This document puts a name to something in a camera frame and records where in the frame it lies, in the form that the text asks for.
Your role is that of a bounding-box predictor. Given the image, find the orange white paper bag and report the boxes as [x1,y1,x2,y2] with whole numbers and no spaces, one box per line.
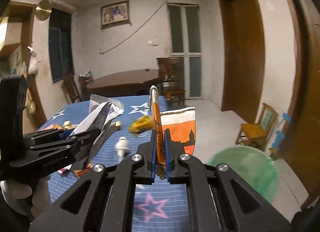
[149,86,196,180]

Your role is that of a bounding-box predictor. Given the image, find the green lined trash bin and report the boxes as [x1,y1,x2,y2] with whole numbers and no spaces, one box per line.
[207,146,279,203]

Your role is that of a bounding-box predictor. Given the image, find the gloved left hand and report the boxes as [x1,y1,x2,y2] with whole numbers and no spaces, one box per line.
[1,175,52,218]

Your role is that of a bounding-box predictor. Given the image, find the crumpled white wrapper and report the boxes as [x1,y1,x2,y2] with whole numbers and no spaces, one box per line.
[69,94,125,170]

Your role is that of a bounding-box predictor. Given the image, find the yellow sponge block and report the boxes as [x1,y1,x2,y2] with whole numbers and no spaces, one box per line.
[112,121,121,130]

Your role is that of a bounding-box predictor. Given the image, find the white knotted cloth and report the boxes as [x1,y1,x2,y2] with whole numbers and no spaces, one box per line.
[115,137,130,162]

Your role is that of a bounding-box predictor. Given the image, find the yellow plastic wrapper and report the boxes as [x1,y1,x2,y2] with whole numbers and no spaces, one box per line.
[129,115,153,134]

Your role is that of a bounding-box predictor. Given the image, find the dark round wooden table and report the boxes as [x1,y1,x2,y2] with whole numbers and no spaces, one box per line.
[85,69,164,97]

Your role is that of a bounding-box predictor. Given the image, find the small yellow wooden chair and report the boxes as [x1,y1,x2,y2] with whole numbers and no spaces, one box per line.
[235,103,278,151]

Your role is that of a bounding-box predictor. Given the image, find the wooden cabinet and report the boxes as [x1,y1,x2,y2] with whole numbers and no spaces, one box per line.
[1,2,47,133]

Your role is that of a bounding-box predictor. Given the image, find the near brown wooden door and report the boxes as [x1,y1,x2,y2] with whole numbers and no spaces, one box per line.
[278,0,319,209]

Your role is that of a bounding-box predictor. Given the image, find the brown wooden door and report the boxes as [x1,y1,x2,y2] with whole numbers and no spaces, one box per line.
[219,0,265,123]
[278,0,319,209]

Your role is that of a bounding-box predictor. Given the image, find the dark window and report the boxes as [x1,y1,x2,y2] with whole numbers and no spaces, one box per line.
[48,8,74,83]

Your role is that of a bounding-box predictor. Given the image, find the dark wooden chair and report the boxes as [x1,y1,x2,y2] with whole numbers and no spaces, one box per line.
[157,56,185,107]

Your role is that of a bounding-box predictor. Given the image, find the glass double door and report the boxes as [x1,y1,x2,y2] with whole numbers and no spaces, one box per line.
[168,3,202,99]

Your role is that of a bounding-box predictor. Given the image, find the gold wall clock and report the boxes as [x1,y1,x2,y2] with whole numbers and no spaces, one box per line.
[35,0,52,21]

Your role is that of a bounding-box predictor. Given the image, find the framed wall picture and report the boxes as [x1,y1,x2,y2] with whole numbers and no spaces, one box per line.
[100,0,131,30]

